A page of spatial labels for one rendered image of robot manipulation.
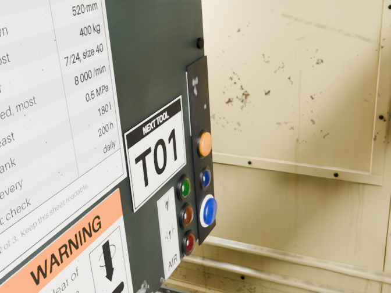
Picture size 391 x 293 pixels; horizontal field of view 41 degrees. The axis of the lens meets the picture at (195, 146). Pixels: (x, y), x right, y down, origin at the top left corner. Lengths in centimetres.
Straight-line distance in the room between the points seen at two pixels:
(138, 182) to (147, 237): 6
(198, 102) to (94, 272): 20
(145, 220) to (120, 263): 5
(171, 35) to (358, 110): 82
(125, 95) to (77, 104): 6
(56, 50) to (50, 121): 4
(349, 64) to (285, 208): 42
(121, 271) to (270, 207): 100
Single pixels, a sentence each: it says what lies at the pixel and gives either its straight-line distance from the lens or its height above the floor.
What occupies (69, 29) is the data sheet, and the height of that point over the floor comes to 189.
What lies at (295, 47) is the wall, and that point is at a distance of 122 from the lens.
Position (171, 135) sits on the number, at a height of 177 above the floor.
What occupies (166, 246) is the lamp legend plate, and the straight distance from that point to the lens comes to 50.
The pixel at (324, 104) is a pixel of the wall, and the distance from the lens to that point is 124.
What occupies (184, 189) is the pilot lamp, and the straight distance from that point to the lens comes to 50.
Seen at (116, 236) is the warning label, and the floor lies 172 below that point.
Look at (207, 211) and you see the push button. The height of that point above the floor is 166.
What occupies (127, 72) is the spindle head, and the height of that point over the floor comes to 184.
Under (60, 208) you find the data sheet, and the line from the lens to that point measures 35.
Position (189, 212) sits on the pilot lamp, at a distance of 52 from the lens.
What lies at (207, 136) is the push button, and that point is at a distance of 53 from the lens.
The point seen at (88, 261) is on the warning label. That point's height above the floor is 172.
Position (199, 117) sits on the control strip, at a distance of 52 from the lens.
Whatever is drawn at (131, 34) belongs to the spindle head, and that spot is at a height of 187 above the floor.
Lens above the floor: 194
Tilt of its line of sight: 23 degrees down
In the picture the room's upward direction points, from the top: 4 degrees counter-clockwise
